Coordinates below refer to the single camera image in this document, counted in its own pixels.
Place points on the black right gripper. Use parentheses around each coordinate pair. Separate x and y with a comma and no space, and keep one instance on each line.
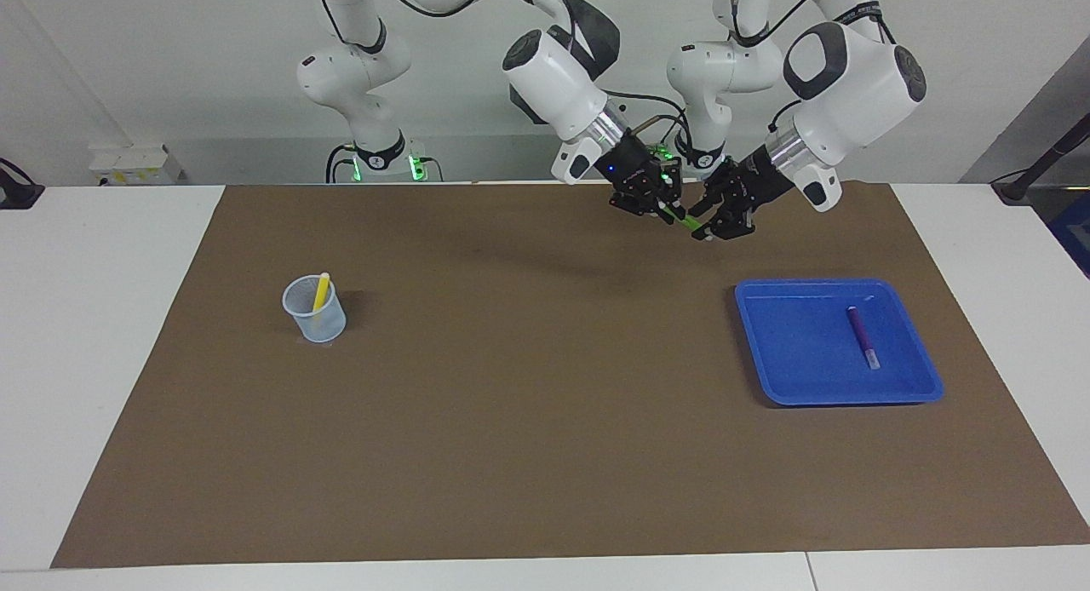
(634,169)

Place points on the black tripod pole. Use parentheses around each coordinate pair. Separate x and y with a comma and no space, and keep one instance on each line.
(1035,169)

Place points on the purple highlighter pen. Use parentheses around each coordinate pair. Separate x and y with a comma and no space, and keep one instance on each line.
(862,335)

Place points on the yellow highlighter pen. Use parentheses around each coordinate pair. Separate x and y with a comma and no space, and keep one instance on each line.
(320,293)

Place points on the blue box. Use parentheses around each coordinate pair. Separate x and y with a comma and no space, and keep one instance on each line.
(1075,233)

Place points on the brown table mat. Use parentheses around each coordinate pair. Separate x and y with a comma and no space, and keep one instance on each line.
(545,421)

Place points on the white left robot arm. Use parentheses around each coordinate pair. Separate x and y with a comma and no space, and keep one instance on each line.
(851,88)

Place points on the blue plastic tray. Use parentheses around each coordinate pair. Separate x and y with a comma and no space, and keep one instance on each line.
(800,361)

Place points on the translucent plastic cup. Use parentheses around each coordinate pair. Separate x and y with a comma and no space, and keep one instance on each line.
(319,325)

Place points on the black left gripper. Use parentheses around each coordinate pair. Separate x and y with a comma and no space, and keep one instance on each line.
(766,182)

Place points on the green highlighter pen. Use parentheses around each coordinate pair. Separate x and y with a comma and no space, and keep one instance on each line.
(688,221)

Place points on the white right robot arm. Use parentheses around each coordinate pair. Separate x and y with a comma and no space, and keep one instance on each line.
(553,71)

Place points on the black stand base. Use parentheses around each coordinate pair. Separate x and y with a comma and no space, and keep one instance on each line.
(17,195)

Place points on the white power strip box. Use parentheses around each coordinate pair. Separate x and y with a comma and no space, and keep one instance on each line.
(136,163)

